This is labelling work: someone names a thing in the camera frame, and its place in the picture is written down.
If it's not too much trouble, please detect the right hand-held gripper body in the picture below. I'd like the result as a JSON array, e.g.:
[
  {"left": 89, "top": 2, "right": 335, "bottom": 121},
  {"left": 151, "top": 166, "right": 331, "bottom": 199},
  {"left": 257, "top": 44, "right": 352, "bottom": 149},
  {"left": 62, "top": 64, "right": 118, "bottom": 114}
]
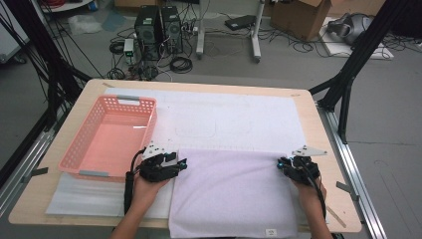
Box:
[{"left": 286, "top": 144, "right": 328, "bottom": 186}]

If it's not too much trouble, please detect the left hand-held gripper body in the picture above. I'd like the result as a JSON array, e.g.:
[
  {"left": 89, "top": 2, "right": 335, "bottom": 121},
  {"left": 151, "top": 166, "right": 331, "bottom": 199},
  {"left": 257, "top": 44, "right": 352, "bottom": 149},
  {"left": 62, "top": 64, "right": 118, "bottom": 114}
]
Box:
[{"left": 138, "top": 140, "right": 181, "bottom": 183}]

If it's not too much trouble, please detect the pink plastic basket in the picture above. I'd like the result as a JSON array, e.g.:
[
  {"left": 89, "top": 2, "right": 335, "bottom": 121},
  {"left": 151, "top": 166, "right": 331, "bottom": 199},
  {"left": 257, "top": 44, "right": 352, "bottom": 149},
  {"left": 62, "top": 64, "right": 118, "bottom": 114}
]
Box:
[{"left": 58, "top": 94, "right": 158, "bottom": 184}]

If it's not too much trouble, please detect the lilac printed towel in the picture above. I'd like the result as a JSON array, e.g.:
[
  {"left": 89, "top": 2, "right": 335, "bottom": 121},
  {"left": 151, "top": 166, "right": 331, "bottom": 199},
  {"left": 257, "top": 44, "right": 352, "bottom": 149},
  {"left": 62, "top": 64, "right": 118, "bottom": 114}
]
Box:
[{"left": 168, "top": 147, "right": 300, "bottom": 239}]

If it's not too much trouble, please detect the person's right hand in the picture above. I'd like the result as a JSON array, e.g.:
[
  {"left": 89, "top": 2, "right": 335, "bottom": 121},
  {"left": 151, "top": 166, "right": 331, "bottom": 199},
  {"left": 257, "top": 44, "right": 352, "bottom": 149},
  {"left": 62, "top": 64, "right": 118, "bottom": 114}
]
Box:
[{"left": 292, "top": 178, "right": 328, "bottom": 214}]

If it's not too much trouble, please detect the white grid mat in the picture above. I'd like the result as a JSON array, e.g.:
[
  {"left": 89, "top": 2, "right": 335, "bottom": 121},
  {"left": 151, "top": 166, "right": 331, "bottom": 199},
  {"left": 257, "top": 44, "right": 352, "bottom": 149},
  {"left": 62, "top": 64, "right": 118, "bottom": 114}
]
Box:
[{"left": 99, "top": 87, "right": 321, "bottom": 224}]

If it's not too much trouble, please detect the grey foam sheet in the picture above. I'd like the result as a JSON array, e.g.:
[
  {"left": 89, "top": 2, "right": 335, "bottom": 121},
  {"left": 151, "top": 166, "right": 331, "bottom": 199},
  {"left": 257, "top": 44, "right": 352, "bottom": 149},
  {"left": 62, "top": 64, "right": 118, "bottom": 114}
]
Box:
[{"left": 45, "top": 172, "right": 160, "bottom": 218}]

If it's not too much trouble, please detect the small white box green light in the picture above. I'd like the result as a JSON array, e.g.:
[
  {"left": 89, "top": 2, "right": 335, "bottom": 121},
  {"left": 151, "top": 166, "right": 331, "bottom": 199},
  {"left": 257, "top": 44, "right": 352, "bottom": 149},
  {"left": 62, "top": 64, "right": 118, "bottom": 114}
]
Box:
[{"left": 122, "top": 38, "right": 135, "bottom": 64}]

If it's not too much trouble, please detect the white flat board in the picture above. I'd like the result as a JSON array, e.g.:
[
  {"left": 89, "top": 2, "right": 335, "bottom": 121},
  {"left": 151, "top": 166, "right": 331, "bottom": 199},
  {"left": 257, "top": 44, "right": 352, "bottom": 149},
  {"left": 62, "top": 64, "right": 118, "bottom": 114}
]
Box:
[{"left": 318, "top": 16, "right": 395, "bottom": 61}]

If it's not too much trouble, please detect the black computer tower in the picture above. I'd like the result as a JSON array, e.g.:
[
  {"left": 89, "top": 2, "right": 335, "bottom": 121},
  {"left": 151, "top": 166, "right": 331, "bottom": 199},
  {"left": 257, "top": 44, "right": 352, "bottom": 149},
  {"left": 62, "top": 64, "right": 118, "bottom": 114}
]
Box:
[
  {"left": 133, "top": 4, "right": 163, "bottom": 63},
  {"left": 160, "top": 5, "right": 184, "bottom": 56}
]

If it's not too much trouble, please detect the open cardboard box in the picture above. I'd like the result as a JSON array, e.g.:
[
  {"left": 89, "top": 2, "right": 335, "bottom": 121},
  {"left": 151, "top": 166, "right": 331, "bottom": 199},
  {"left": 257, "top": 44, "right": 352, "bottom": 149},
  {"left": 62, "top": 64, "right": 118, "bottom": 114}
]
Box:
[{"left": 269, "top": 0, "right": 332, "bottom": 43}]

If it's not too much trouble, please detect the grey rounded device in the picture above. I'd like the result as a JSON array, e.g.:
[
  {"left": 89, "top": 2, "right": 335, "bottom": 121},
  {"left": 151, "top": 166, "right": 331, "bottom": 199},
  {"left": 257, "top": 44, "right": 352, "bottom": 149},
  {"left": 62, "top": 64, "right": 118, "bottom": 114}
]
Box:
[{"left": 326, "top": 12, "right": 375, "bottom": 46}]

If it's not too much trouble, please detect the black flat box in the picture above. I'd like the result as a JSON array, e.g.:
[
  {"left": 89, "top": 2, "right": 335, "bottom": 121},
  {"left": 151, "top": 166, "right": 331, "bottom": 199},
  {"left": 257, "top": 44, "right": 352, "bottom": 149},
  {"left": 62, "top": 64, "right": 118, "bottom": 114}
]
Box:
[{"left": 224, "top": 14, "right": 257, "bottom": 32}]

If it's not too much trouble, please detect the teal sheet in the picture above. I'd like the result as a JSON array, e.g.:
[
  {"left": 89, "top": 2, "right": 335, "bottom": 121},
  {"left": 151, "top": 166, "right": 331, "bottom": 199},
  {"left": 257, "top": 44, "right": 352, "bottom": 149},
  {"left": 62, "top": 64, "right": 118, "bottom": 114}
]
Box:
[{"left": 101, "top": 11, "right": 127, "bottom": 33}]

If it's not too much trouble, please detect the clear plastic bag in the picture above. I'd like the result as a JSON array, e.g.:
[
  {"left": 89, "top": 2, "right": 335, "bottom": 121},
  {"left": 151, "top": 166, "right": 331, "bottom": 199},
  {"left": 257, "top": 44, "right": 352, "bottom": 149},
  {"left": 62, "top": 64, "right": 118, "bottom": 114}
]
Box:
[{"left": 68, "top": 13, "right": 104, "bottom": 36}]

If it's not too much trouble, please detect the white round table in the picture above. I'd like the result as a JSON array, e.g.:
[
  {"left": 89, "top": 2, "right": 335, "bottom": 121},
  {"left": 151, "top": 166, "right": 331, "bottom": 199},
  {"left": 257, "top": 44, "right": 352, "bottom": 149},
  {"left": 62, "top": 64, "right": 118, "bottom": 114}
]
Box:
[{"left": 39, "top": 0, "right": 95, "bottom": 14}]

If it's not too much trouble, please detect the white cabinet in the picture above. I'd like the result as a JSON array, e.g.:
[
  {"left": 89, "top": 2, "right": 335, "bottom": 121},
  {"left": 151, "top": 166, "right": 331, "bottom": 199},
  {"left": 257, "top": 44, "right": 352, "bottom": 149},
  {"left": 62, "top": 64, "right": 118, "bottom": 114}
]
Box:
[{"left": 0, "top": 0, "right": 31, "bottom": 64}]

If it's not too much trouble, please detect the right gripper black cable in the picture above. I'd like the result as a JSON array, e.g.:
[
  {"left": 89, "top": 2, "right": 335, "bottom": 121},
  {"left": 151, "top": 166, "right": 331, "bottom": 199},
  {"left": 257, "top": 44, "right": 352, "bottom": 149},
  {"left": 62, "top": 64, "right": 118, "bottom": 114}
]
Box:
[{"left": 300, "top": 158, "right": 328, "bottom": 221}]

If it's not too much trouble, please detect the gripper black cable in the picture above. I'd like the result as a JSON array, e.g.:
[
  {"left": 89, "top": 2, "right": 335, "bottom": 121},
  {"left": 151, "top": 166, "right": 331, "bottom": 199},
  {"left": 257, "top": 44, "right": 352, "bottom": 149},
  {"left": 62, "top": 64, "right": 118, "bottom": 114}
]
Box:
[
  {"left": 300, "top": 158, "right": 328, "bottom": 221},
  {"left": 123, "top": 148, "right": 147, "bottom": 215}
]

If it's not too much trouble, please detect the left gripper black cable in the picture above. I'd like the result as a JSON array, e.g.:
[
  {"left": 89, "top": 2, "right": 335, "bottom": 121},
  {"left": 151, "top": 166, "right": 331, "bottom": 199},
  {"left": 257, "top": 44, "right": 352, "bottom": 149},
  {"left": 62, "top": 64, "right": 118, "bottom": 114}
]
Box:
[{"left": 123, "top": 148, "right": 147, "bottom": 215}]

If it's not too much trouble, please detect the grey rail bracket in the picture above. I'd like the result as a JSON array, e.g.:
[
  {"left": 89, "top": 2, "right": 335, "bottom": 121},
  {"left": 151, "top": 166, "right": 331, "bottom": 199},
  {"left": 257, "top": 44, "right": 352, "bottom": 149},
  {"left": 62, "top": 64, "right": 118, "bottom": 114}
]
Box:
[{"left": 335, "top": 180, "right": 361, "bottom": 202}]

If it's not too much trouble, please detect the aluminium rail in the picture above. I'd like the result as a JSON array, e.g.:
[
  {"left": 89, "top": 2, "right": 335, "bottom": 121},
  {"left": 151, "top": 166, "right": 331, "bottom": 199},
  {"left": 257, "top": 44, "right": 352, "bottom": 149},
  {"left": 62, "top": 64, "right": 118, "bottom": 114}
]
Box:
[
  {"left": 0, "top": 109, "right": 65, "bottom": 217},
  {"left": 316, "top": 103, "right": 388, "bottom": 239}
]

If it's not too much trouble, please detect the coiled black cable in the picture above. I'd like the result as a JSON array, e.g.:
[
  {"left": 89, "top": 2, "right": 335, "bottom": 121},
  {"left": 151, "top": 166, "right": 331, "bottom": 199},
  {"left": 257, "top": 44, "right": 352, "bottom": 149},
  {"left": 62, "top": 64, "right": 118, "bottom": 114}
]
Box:
[
  {"left": 169, "top": 56, "right": 194, "bottom": 75},
  {"left": 106, "top": 67, "right": 126, "bottom": 81},
  {"left": 108, "top": 41, "right": 125, "bottom": 56}
]

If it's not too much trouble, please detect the black rail bracket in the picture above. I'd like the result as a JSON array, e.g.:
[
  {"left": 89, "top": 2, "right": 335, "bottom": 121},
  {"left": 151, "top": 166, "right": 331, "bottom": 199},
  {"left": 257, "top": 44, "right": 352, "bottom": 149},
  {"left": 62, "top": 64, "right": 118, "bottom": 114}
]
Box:
[{"left": 21, "top": 166, "right": 50, "bottom": 184}]

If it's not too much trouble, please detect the black metal frame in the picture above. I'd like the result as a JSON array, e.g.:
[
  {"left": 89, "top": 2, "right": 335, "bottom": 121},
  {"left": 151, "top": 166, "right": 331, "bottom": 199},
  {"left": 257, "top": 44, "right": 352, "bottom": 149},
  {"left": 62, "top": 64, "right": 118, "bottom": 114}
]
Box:
[
  {"left": 0, "top": 0, "right": 94, "bottom": 131},
  {"left": 308, "top": 0, "right": 412, "bottom": 145}
]

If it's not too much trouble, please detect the white stand frame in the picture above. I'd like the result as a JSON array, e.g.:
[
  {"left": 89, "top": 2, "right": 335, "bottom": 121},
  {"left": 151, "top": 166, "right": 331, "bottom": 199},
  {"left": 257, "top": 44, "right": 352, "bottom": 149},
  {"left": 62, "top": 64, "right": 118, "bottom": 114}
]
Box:
[{"left": 195, "top": 0, "right": 267, "bottom": 64}]

